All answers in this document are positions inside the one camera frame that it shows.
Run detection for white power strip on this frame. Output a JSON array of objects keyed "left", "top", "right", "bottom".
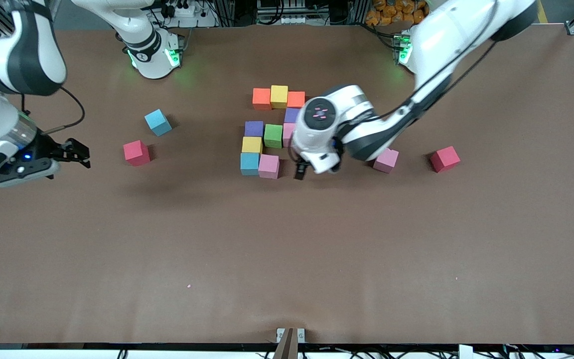
[{"left": 161, "top": 0, "right": 197, "bottom": 18}]

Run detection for pink foam cube with notch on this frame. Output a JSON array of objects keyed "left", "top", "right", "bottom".
[{"left": 373, "top": 148, "right": 400, "bottom": 174}]

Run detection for red foam cube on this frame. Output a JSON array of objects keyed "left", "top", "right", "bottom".
[
  {"left": 430, "top": 146, "right": 461, "bottom": 173},
  {"left": 123, "top": 140, "right": 151, "bottom": 167}
]

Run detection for blue foam cube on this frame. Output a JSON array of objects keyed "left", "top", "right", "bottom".
[
  {"left": 240, "top": 153, "right": 261, "bottom": 176},
  {"left": 144, "top": 109, "right": 173, "bottom": 137}
]

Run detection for orange bag pile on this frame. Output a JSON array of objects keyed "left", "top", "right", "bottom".
[{"left": 365, "top": 0, "right": 427, "bottom": 26}]

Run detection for grey electronics box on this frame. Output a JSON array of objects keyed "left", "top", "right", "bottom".
[{"left": 257, "top": 0, "right": 307, "bottom": 25}]

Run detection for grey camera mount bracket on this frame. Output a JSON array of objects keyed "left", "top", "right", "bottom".
[{"left": 273, "top": 328, "right": 306, "bottom": 359}]

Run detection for brown table cover sheet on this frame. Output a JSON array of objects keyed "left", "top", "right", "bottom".
[{"left": 0, "top": 25, "right": 574, "bottom": 346}]

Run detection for green foam cube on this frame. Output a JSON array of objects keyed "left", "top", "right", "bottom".
[{"left": 264, "top": 124, "right": 284, "bottom": 149}]

